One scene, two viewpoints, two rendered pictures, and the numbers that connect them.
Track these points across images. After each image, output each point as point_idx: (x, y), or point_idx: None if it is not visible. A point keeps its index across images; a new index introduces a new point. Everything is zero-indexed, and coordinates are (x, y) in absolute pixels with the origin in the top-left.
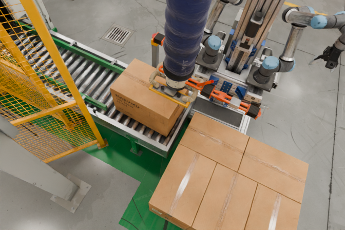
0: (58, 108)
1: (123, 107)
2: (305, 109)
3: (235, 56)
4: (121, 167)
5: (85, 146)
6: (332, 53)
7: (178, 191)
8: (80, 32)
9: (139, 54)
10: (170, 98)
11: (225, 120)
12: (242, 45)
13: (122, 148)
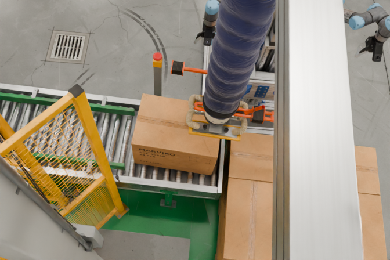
0: (87, 192)
1: (149, 158)
2: (349, 74)
3: (266, 55)
4: (159, 229)
5: (104, 222)
6: (376, 46)
7: (251, 232)
8: (10, 60)
9: (113, 67)
10: (217, 136)
11: (264, 125)
12: (272, 44)
13: (150, 206)
